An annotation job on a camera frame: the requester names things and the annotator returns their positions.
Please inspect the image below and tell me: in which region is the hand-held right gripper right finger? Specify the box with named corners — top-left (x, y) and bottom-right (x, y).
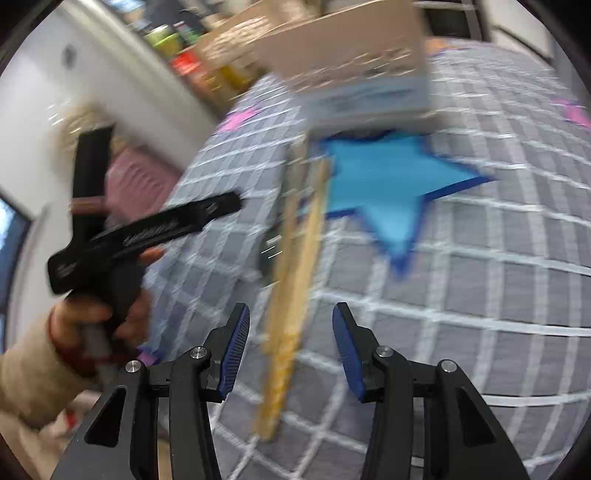
top-left (331, 302), bottom-right (531, 480)

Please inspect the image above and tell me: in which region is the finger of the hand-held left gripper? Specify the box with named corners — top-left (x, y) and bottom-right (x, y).
top-left (90, 191), bottom-right (243, 257)
top-left (69, 124), bottom-right (115, 247)

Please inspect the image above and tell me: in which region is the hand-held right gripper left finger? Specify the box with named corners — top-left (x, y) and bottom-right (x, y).
top-left (50, 302), bottom-right (251, 480)

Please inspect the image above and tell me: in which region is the beige plastic utensil holder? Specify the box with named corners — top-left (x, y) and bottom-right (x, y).
top-left (252, 0), bottom-right (437, 134)

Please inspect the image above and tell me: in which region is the person's left forearm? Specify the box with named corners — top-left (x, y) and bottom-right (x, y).
top-left (0, 314), bottom-right (98, 428)

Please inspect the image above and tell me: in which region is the person's left hand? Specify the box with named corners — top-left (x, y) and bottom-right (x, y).
top-left (50, 247), bottom-right (166, 365)

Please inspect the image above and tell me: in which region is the pink plastic stool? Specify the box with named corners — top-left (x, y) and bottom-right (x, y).
top-left (104, 143), bottom-right (181, 222)

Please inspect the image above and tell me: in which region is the red plastic crate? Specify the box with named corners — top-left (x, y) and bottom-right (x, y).
top-left (171, 51), bottom-right (204, 84)

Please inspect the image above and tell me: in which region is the beige flower-cutout trolley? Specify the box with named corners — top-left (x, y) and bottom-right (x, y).
top-left (194, 0), bottom-right (287, 102)

